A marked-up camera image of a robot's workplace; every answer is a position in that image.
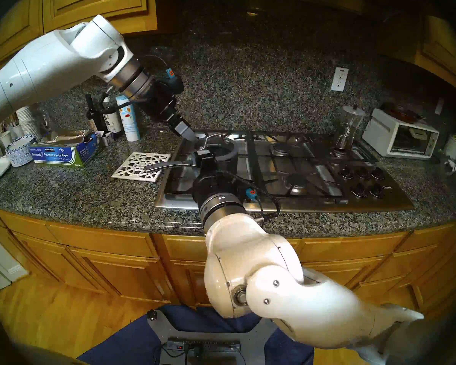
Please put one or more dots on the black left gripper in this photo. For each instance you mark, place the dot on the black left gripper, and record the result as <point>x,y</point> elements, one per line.
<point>159,100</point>

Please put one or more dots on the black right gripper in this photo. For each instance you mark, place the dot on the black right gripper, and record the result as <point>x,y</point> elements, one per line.
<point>212,183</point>

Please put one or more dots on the grey pot lid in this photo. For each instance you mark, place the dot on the grey pot lid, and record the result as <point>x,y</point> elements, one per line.
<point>233,149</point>

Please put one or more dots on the dark grey saucepan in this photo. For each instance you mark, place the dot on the dark grey saucepan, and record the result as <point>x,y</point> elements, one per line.
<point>159,165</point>

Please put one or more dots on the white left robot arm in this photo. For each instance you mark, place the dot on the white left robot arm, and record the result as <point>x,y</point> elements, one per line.
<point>53,64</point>

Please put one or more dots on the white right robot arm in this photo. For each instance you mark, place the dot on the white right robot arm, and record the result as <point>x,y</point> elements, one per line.
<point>250,261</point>

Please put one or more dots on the black cast iron stove grate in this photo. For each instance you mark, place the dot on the black cast iron stove grate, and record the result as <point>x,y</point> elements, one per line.
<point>249,151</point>
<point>255,159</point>

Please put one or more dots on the black stove knob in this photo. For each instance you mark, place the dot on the black stove knob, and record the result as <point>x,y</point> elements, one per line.
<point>377,174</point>
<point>376,192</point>
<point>360,191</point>
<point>345,173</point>
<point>362,173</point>

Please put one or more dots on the small black stove grate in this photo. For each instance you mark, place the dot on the small black stove grate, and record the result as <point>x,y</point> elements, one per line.
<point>368,158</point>

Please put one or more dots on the white canister with leaf print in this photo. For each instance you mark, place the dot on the white canister with leaf print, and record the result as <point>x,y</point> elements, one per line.
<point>131,124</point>

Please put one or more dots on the white ornate metal trivet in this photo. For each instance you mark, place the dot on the white ornate metal trivet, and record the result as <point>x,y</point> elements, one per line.
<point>133,179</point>

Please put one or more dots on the small white carton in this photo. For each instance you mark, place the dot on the small white carton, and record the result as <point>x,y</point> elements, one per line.
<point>107,138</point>

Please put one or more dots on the dark wine bottle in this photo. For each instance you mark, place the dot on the dark wine bottle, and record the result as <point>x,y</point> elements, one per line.
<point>93,117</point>

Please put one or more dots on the blue foil sheet box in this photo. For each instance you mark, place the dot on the blue foil sheet box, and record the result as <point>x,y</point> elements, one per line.
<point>57,155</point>

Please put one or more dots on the stainless steel gas cooktop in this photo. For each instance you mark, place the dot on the stainless steel gas cooktop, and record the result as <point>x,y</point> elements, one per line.
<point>326,206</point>

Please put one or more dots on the wooden lower cabinets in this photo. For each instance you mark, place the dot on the wooden lower cabinets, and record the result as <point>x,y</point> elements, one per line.
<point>98,242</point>

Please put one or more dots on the clear wine glass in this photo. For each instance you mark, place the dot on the clear wine glass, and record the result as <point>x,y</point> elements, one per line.
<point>43,121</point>

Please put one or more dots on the glass blender jar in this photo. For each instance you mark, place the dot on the glass blender jar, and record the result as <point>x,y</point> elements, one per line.
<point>347,126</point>

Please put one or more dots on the wooden upper cabinet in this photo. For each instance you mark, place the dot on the wooden upper cabinet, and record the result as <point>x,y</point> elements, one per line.
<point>440,48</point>
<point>95,3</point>

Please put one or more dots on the stack of white cups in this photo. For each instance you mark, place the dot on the stack of white cups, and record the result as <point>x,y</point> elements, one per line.
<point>27,121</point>

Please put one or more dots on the blue patterned bowl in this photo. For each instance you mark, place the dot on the blue patterned bowl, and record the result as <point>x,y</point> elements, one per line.
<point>21,153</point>

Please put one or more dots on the wooden chopsticks bundle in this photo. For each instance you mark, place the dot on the wooden chopsticks bundle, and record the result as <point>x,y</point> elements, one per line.
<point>9,121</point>

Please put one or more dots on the white toaster oven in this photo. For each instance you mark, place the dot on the white toaster oven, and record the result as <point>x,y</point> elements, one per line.
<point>378,134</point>

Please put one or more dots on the grey power strip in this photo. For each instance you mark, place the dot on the grey power strip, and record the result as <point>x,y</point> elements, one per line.
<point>209,346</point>

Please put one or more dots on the dark blue cloth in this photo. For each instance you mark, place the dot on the dark blue cloth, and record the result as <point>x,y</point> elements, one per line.
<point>125,345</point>

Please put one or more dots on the red frying pan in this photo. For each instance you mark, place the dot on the red frying pan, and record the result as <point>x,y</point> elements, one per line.
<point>402,113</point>

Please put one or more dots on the white panelled door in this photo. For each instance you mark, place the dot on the white panelled door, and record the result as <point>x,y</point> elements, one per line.
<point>0,269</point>

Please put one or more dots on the small white figurine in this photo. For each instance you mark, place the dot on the small white figurine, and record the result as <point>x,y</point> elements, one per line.
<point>449,165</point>

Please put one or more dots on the white wall outlet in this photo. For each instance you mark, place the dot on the white wall outlet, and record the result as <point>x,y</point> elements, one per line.
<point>339,79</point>

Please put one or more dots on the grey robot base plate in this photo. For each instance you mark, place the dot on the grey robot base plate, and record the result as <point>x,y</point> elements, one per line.
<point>212,332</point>

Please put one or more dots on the white light switch plate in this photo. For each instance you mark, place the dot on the white light switch plate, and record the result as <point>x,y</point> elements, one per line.
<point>439,106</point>

